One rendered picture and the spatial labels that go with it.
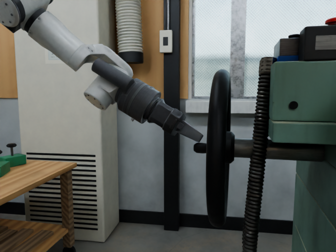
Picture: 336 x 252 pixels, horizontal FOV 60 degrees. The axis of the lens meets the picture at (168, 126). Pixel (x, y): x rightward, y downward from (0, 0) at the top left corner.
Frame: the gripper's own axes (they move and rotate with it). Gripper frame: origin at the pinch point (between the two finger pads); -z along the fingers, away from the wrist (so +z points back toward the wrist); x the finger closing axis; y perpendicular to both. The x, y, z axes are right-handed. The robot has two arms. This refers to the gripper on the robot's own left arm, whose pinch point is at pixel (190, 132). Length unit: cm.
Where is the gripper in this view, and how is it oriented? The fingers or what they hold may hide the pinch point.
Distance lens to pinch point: 68.2
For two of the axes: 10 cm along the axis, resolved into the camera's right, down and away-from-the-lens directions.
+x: -1.3, -0.7, -9.9
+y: 5.3, -8.5, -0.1
